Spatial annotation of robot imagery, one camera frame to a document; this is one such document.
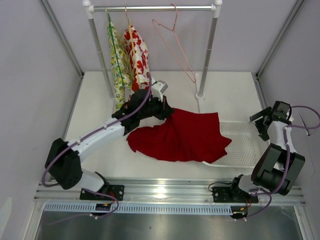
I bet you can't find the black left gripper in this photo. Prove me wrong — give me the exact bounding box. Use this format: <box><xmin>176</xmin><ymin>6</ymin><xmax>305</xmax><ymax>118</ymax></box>
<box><xmin>138</xmin><ymin>93</ymin><xmax>174</xmax><ymax>121</ymax></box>

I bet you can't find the red skirt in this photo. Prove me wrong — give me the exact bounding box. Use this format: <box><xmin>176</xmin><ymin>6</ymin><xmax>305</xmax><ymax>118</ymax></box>
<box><xmin>126</xmin><ymin>108</ymin><xmax>232</xmax><ymax>164</ymax></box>

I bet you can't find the pink wire hanger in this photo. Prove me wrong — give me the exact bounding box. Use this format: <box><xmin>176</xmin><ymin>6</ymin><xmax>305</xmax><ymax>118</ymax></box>
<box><xmin>152</xmin><ymin>3</ymin><xmax>197</xmax><ymax>84</ymax></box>

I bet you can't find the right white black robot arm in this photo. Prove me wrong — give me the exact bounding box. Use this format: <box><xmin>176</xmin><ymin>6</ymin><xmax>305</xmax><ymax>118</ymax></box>
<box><xmin>228</xmin><ymin>101</ymin><xmax>306</xmax><ymax>202</ymax></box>

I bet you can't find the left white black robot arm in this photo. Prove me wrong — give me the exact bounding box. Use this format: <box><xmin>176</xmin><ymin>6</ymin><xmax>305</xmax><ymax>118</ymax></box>
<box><xmin>41</xmin><ymin>89</ymin><xmax>174</xmax><ymax>200</ymax></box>

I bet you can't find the wooden hanger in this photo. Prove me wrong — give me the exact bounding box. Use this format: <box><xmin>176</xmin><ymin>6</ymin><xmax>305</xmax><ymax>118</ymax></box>
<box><xmin>125</xmin><ymin>5</ymin><xmax>141</xmax><ymax>88</ymax></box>

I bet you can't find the green hanger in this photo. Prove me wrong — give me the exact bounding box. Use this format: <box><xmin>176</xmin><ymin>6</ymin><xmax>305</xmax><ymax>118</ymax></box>
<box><xmin>106</xmin><ymin>13</ymin><xmax>124</xmax><ymax>86</ymax></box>

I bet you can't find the white perforated laundry basket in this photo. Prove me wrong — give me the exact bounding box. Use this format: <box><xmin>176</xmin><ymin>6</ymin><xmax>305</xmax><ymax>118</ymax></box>
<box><xmin>203</xmin><ymin>121</ymin><xmax>270</xmax><ymax>169</ymax></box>

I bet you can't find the yellow lemon floral garment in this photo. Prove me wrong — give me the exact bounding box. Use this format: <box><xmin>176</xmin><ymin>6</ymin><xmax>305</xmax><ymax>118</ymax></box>
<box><xmin>107</xmin><ymin>13</ymin><xmax>132</xmax><ymax>111</ymax></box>

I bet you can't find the red poppy floral garment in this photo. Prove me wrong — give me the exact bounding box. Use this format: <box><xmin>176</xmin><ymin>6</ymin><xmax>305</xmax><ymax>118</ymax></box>
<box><xmin>123</xmin><ymin>25</ymin><xmax>150</xmax><ymax>93</ymax></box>

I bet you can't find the white clothes rack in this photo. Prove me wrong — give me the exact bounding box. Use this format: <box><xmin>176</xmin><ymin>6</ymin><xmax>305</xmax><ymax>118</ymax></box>
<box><xmin>67</xmin><ymin>0</ymin><xmax>224</xmax><ymax>100</ymax></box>

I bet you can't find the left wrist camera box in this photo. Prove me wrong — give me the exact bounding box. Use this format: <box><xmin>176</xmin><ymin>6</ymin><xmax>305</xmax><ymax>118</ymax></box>
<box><xmin>151</xmin><ymin>78</ymin><xmax>168</xmax><ymax>102</ymax></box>

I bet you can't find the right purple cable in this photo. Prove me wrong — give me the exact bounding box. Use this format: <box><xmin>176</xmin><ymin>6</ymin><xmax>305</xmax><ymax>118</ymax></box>
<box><xmin>233</xmin><ymin>104</ymin><xmax>316</xmax><ymax>222</ymax></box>

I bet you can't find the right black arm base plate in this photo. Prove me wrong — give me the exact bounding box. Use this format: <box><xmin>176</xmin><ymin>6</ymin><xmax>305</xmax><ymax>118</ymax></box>
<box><xmin>208</xmin><ymin>182</ymin><xmax>259</xmax><ymax>204</ymax></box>

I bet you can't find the aluminium table edge rail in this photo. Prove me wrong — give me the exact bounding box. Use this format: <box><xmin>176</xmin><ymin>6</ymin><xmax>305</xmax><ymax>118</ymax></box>
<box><xmin>33</xmin><ymin>177</ymin><xmax>307</xmax><ymax>206</ymax></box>

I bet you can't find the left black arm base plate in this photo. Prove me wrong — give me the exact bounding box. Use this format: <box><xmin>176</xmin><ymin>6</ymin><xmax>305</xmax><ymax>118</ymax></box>
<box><xmin>79</xmin><ymin>184</ymin><xmax>125</xmax><ymax>201</ymax></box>

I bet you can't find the white slotted cable duct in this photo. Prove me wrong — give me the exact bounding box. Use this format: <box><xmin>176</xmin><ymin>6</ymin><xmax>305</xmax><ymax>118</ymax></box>
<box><xmin>44</xmin><ymin>202</ymin><xmax>233</xmax><ymax>216</ymax></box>

